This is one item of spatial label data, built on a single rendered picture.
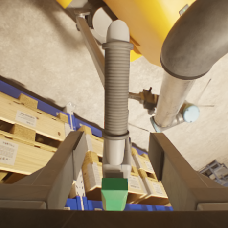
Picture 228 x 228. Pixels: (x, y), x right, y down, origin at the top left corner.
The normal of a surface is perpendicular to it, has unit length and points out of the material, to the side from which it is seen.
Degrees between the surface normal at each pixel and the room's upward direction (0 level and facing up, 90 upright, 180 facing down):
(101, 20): 0
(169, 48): 83
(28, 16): 0
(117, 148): 27
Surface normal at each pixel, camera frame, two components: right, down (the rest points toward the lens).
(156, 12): -0.32, 0.91
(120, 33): 0.27, 0.33
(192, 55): -0.44, 0.67
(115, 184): 0.02, -0.72
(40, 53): 0.27, 0.67
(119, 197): 0.01, -0.02
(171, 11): 0.09, 0.80
